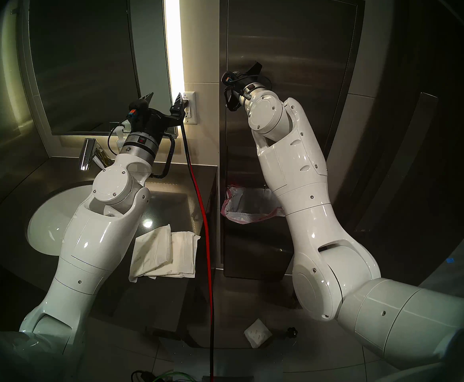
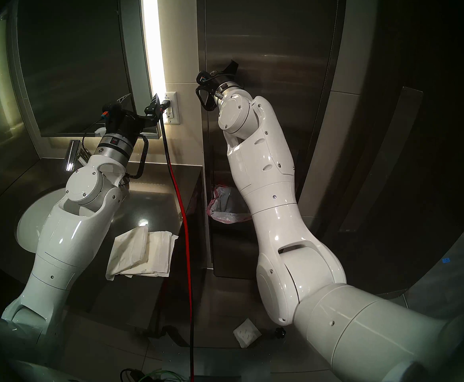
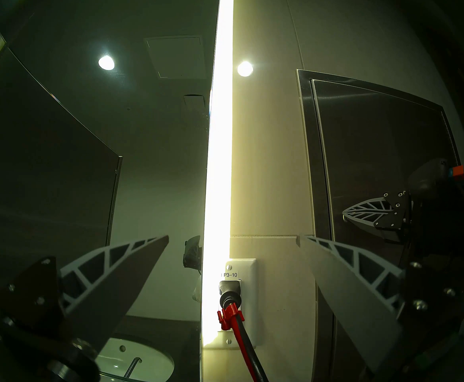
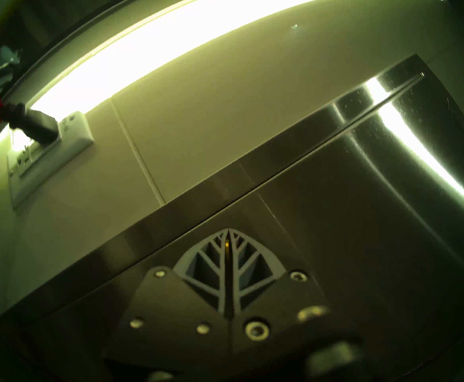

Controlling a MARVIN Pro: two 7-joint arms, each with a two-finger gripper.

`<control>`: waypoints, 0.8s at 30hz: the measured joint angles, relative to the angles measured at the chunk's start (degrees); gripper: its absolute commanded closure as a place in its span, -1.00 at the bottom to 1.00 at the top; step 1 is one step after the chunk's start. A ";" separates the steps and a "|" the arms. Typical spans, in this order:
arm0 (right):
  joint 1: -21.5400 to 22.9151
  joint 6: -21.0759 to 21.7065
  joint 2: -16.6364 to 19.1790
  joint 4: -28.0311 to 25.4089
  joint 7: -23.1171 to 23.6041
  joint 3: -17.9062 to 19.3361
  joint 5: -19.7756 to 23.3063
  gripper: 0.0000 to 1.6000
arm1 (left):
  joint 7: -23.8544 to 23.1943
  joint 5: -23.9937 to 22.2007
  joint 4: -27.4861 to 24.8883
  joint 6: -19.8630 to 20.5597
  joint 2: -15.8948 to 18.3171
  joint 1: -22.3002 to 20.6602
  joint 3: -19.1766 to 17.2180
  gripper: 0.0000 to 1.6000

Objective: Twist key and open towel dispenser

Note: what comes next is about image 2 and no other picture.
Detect red and black power cable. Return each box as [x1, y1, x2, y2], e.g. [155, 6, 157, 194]
[158, 100, 196, 382]

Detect stainless towel dispenser door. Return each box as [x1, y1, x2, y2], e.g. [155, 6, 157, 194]
[205, 0, 339, 187]

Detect stainless dispenser cabinet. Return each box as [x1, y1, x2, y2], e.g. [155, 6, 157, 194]
[196, 0, 347, 280]

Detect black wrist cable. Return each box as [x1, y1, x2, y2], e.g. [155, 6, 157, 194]
[195, 84, 217, 112]
[127, 134, 150, 179]

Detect white sink basin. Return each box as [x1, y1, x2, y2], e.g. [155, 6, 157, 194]
[16, 186, 73, 253]

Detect wall mirror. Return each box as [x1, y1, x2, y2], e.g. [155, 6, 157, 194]
[15, 0, 135, 138]

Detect pink trash bag liner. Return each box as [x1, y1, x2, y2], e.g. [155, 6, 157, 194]
[207, 185, 252, 225]

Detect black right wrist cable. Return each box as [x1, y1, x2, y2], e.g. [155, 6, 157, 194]
[195, 84, 217, 112]

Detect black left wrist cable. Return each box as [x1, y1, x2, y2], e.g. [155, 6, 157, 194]
[127, 134, 150, 179]

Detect white wall outlet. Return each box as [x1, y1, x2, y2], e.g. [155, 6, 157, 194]
[163, 92, 181, 125]

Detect vertical light strip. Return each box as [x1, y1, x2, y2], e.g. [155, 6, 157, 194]
[140, 0, 167, 101]

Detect black floor cable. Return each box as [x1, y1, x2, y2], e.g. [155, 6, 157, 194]
[120, 368, 147, 382]

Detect white paper towel pack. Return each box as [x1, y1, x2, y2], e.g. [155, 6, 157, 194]
[105, 225, 150, 281]
[121, 231, 179, 278]

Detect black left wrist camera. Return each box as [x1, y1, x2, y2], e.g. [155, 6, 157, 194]
[101, 101, 123, 121]

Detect chrome faucet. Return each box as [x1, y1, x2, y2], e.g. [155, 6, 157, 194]
[64, 140, 91, 172]

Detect green cable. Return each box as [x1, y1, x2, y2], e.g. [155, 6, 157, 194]
[138, 369, 187, 382]

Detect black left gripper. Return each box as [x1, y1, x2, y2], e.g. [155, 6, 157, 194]
[107, 92, 162, 140]

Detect stainless trash bin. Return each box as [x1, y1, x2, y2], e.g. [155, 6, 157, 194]
[208, 216, 258, 279]

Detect dark stall partition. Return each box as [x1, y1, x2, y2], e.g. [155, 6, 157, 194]
[296, 87, 423, 298]

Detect folded white paper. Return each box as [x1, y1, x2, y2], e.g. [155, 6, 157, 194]
[233, 318, 263, 349]

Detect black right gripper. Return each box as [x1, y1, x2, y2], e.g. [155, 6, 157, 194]
[207, 60, 239, 89]

